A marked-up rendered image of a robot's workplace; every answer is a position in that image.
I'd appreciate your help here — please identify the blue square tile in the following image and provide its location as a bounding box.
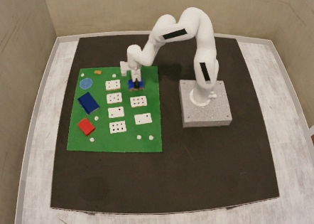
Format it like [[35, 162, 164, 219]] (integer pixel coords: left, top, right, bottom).
[[128, 78, 144, 89]]

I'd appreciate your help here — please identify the green flat mat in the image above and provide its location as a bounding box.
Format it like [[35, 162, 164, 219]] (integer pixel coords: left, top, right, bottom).
[[67, 66, 162, 152]]

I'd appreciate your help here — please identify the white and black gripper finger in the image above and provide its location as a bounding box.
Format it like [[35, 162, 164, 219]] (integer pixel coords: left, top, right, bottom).
[[134, 78, 139, 89]]

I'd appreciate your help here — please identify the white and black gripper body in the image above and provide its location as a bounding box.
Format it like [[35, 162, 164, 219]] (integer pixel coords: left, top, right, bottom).
[[131, 68, 141, 82]]

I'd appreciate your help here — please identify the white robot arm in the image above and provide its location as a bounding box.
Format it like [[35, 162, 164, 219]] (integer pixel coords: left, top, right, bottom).
[[120, 7, 219, 107]]

